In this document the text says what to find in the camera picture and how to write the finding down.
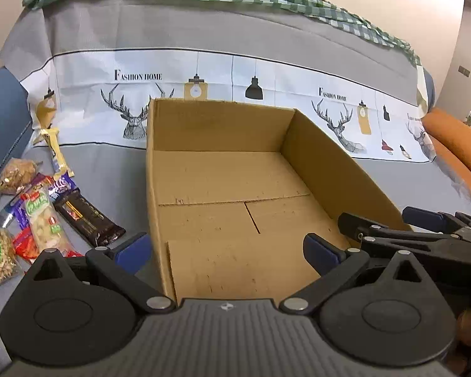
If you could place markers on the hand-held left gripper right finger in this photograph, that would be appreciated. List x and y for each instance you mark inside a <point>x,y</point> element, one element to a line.
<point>322,253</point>

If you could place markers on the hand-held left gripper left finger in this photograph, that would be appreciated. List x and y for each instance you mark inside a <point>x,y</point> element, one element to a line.
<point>133,252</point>

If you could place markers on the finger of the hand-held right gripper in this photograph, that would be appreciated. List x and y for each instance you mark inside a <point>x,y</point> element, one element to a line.
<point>357,226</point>
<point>426,216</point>

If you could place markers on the dark brown chocolate bar packet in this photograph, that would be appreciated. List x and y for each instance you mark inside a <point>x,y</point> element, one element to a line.
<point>88,218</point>

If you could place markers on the brown cardboard box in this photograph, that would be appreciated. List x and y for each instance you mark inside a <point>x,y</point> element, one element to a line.
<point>227,204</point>

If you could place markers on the orange cushion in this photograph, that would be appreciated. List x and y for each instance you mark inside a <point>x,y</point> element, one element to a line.
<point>455,141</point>

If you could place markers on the white green snack packet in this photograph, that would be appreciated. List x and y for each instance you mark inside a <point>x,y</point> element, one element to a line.
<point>43,224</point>

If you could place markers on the purple white swirl packet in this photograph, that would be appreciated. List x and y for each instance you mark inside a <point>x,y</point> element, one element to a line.
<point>61,186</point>

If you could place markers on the red snack packet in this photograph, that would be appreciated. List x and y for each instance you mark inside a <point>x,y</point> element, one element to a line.
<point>25,247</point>

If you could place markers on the gold stick snack packet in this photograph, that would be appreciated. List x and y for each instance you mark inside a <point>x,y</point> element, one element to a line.
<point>55,153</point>

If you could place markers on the round cracker packet green band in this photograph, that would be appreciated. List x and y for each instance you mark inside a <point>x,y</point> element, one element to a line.
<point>0,259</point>

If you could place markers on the clear nut brittle packet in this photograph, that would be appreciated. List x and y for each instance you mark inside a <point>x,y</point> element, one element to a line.
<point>15,176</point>

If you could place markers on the wall switch plate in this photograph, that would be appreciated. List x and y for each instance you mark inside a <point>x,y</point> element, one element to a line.
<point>464,71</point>

